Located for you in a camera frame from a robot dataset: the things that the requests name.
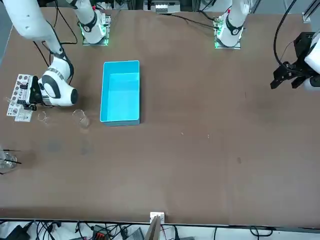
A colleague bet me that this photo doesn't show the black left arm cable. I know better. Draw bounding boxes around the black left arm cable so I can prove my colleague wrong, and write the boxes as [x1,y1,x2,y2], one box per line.
[273,0,301,67]

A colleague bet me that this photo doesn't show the black table cable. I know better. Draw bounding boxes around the black table cable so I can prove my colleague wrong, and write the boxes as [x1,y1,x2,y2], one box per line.
[159,11,219,29]

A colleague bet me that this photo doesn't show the tall glass beaker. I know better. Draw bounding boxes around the tall glass beaker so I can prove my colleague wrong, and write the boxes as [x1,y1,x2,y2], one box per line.
[71,108,91,130]

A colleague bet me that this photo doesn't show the red and black power strip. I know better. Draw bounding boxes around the red and black power strip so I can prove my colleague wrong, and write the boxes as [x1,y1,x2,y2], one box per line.
[91,224,111,240]

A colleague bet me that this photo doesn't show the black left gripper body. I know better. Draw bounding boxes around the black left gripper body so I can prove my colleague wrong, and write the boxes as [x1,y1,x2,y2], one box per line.
[284,31,316,76]

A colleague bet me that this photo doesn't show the blue plastic bin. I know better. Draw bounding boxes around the blue plastic bin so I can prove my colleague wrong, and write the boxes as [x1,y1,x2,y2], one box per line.
[99,59,141,127]

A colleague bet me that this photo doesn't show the grey pedal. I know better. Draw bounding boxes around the grey pedal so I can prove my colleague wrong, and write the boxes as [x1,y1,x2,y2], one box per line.
[131,228,145,240]

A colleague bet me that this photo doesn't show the small glass beaker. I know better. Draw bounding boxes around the small glass beaker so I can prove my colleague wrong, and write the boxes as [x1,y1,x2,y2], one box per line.
[37,111,52,127]

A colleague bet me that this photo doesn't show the white camera bracket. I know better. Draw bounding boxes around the white camera bracket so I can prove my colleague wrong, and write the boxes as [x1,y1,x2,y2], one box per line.
[149,211,166,223]

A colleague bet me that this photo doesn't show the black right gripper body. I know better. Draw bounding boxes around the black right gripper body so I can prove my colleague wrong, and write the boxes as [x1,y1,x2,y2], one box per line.
[23,76,44,111]

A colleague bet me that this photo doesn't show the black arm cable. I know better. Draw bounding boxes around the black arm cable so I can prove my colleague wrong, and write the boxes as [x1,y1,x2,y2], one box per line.
[32,4,79,85]
[273,0,301,67]

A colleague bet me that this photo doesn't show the clear glass cup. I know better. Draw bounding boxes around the clear glass cup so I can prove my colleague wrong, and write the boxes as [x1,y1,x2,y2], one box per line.
[0,151,18,173]

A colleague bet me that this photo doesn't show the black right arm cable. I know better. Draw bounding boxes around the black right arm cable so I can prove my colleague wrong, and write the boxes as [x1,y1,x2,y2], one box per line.
[32,4,79,85]

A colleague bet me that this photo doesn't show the white test tube rack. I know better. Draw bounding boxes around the white test tube rack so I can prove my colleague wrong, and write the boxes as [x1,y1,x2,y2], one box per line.
[6,73,38,123]

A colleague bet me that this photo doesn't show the camera post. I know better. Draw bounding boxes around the camera post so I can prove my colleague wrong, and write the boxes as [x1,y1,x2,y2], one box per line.
[145,214,162,240]

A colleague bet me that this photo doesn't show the black power adapter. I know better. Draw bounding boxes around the black power adapter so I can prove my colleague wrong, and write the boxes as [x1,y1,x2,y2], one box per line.
[4,224,31,240]

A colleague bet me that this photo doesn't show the white power strip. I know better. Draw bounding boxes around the white power strip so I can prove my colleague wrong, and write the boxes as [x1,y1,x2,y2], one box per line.
[154,2,169,14]

